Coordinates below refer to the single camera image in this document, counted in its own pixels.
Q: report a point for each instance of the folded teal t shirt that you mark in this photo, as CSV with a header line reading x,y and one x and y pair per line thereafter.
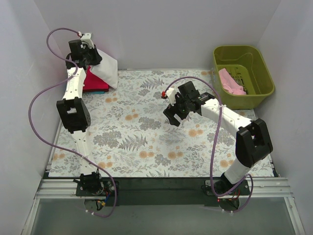
x,y
100,92

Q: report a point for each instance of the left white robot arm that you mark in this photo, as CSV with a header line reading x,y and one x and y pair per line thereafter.
x,y
75,115

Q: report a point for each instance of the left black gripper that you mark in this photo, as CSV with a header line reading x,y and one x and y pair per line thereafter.
x,y
94,57

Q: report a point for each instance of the folded magenta t shirt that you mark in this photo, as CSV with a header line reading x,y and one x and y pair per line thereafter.
x,y
92,82

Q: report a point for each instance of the pink t shirt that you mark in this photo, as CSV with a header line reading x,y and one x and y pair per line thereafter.
x,y
229,84

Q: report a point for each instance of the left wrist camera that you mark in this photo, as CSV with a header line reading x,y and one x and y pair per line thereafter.
x,y
86,38

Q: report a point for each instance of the white t shirt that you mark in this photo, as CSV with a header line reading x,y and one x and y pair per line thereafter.
x,y
107,70

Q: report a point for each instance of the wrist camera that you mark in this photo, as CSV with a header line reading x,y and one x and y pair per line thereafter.
x,y
172,95
86,38

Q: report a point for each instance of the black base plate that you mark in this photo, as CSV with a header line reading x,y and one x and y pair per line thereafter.
x,y
150,191

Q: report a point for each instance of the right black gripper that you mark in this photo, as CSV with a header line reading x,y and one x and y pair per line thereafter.
x,y
174,115

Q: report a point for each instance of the floral table mat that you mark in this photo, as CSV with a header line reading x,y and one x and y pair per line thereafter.
x,y
131,137

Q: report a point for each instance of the aluminium rail frame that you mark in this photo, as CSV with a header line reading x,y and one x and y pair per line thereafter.
x,y
266,206

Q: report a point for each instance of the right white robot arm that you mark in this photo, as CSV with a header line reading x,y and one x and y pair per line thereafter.
x,y
252,140

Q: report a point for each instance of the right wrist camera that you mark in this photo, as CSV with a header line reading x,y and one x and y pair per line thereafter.
x,y
172,95

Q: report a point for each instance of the green plastic basket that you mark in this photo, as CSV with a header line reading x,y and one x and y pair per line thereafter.
x,y
246,66

